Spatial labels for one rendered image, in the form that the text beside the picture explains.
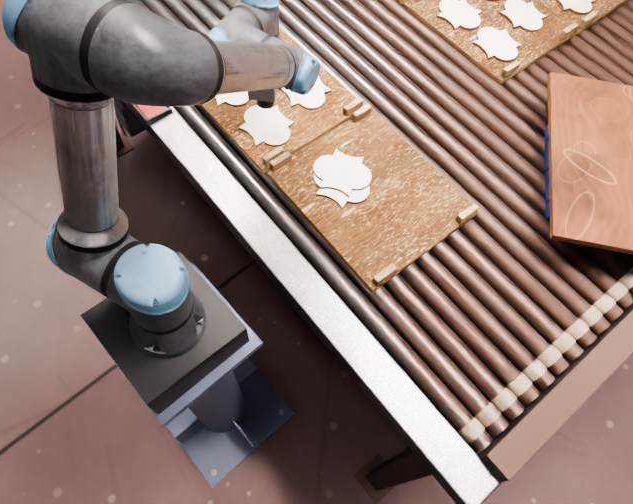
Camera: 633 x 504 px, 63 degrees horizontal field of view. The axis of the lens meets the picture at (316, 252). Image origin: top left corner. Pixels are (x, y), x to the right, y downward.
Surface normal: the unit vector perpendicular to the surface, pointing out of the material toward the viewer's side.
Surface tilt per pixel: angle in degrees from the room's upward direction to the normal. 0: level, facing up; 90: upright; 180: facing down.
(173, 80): 75
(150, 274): 10
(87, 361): 0
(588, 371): 0
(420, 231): 0
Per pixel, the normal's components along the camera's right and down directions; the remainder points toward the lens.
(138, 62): 0.32, 0.44
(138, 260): 0.22, -0.44
